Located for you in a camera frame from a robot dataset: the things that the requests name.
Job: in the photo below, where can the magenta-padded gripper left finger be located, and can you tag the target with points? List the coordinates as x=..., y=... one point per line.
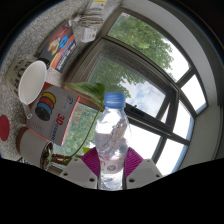
x=80, y=172

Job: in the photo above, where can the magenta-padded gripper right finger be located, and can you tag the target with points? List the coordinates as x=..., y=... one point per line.
x=144, y=172

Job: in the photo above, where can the clear plastic water bottle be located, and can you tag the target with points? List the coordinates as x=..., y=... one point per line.
x=111, y=140

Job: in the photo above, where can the potted plant in white pot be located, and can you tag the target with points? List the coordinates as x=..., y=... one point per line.
x=30, y=145

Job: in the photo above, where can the red white filament box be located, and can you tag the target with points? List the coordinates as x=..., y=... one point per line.
x=55, y=113

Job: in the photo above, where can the flat round red coaster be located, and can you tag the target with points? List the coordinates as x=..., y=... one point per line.
x=4, y=128

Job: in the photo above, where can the white printed mug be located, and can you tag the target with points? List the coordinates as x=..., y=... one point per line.
x=31, y=81

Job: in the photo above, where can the small white charger box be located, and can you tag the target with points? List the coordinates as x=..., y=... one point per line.
x=88, y=31

